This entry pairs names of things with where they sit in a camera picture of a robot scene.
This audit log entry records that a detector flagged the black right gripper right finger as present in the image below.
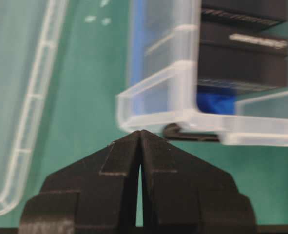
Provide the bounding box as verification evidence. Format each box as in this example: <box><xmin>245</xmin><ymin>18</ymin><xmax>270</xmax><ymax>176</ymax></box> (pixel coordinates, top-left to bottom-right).
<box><xmin>141</xmin><ymin>130</ymin><xmax>257</xmax><ymax>234</ymax></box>

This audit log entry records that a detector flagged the clear plastic storage box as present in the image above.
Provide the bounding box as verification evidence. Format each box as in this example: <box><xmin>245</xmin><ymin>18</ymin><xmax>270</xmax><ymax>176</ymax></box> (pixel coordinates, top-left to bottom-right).
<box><xmin>116</xmin><ymin>0</ymin><xmax>288</xmax><ymax>147</ymax></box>

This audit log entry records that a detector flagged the clear plastic box lid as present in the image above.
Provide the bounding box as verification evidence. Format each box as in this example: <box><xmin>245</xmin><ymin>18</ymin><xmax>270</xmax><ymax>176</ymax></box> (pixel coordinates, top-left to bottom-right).
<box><xmin>0</xmin><ymin>0</ymin><xmax>68</xmax><ymax>216</ymax></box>

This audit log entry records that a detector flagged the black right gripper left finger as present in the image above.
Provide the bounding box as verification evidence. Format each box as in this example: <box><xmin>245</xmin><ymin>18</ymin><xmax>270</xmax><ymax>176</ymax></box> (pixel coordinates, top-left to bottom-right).
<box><xmin>19</xmin><ymin>131</ymin><xmax>140</xmax><ymax>234</ymax></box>

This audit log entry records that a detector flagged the green table cloth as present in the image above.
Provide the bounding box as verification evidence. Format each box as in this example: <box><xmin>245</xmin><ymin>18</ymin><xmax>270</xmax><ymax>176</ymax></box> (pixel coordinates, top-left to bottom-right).
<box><xmin>0</xmin><ymin>0</ymin><xmax>288</xmax><ymax>228</ymax></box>

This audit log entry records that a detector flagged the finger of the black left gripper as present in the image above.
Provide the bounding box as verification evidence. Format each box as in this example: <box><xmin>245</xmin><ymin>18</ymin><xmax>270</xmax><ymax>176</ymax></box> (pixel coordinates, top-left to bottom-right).
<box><xmin>162</xmin><ymin>123</ymin><xmax>219</xmax><ymax>141</ymax></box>

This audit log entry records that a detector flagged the black camera box right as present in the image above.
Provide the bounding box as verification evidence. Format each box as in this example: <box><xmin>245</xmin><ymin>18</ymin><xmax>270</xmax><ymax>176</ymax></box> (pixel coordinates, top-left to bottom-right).
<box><xmin>197</xmin><ymin>0</ymin><xmax>288</xmax><ymax>93</ymax></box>

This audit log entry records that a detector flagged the blue cloth inside box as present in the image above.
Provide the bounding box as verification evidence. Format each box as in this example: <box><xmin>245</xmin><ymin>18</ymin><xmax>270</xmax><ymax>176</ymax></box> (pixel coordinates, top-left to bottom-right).
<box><xmin>196</xmin><ymin>85</ymin><xmax>236</xmax><ymax>115</ymax></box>

